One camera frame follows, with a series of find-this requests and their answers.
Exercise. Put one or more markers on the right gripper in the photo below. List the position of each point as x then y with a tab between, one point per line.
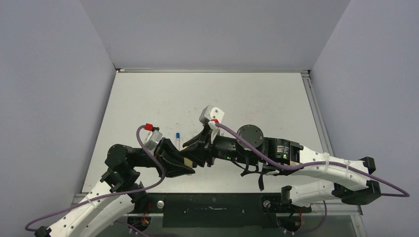
200	149

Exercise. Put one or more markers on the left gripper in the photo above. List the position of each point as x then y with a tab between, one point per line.
172	160

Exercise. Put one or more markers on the blue marker pen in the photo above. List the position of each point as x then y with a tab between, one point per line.
178	140

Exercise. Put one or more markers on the yellow highlighter pen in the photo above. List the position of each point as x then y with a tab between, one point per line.
188	162

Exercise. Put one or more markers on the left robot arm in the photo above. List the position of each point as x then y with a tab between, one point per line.
118	191

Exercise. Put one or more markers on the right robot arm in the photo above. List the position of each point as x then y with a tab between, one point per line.
336	179

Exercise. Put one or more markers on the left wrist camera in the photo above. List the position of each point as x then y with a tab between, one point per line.
153	137

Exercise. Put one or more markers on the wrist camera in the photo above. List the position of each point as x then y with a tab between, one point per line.
153	137
209	113

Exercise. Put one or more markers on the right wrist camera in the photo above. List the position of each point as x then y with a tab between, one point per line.
209	113

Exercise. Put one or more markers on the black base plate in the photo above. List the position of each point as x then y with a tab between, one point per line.
211	210

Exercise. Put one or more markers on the aluminium frame rail back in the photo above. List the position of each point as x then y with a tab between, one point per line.
149	70

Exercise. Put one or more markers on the aluminium frame rail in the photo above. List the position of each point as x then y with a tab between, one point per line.
149	70
319	121

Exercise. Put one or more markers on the aluminium frame rail right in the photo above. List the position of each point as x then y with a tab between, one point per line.
319	121

